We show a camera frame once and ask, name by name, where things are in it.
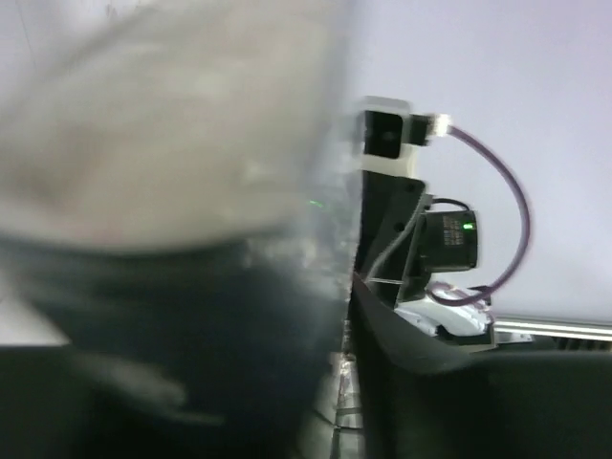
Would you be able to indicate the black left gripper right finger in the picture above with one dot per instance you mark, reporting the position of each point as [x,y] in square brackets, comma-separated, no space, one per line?
[421,398]

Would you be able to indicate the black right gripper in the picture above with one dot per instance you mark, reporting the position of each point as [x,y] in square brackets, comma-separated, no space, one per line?
[403,245]

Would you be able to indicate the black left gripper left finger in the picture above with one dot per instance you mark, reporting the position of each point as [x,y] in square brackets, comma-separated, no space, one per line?
[218,347]

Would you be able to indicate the purple nebula cover book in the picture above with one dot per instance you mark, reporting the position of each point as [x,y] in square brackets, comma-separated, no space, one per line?
[190,124]

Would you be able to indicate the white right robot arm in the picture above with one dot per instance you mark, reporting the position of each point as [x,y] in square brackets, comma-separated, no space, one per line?
[470,325]

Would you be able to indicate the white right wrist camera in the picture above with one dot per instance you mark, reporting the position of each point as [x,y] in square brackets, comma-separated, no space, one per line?
[392,134]

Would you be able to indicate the aluminium rail frame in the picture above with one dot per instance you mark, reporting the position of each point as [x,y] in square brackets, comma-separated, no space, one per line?
[569,334]

